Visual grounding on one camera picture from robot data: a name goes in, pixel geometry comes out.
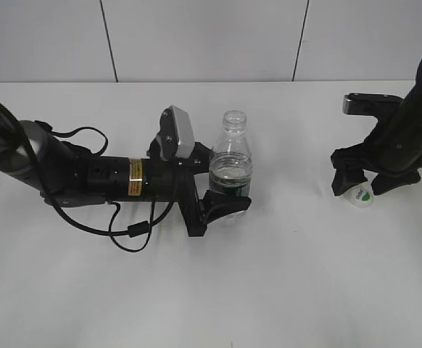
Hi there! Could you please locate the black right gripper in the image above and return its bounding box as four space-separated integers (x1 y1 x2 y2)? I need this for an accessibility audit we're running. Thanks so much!
331 141 422 196

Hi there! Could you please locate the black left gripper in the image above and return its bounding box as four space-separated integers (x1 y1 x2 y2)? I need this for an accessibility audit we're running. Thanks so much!
147 139 252 237

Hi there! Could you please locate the white green bottle cap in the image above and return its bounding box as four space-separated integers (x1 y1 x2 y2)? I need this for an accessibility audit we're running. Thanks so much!
344 182 374 209

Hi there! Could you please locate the clear plastic water bottle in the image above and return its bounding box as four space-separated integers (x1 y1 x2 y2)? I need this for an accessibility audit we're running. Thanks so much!
208 109 253 224

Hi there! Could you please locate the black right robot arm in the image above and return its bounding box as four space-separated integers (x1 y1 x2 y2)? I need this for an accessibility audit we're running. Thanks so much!
331 59 422 196

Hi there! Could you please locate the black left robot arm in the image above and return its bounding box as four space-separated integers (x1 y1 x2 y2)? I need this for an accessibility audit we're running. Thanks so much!
0 103 252 237

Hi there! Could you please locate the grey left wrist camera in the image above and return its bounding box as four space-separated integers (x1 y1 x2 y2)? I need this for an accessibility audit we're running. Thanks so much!
156 105 195 161

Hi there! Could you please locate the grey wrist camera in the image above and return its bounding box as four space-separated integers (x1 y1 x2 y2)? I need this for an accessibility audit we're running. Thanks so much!
156 105 195 161
342 93 402 119

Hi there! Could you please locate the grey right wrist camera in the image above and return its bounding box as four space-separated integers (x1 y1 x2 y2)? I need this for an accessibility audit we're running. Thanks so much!
342 93 402 119

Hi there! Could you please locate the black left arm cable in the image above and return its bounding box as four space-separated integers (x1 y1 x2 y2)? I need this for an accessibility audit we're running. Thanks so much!
0 108 175 252

